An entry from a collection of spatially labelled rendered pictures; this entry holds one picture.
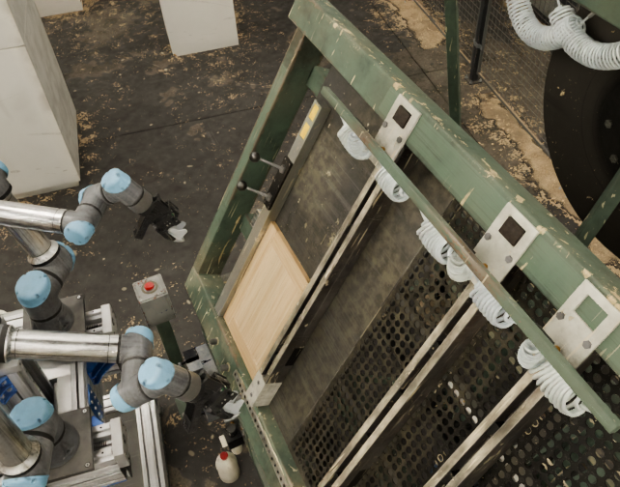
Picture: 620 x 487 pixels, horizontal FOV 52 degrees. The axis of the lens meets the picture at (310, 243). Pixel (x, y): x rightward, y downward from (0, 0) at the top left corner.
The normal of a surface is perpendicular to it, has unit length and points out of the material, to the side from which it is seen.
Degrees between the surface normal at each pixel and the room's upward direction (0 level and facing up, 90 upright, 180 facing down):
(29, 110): 90
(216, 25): 90
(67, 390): 0
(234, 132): 0
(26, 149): 90
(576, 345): 60
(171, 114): 0
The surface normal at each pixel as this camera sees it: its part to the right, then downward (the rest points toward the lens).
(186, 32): 0.28, 0.69
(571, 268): -0.81, -0.05
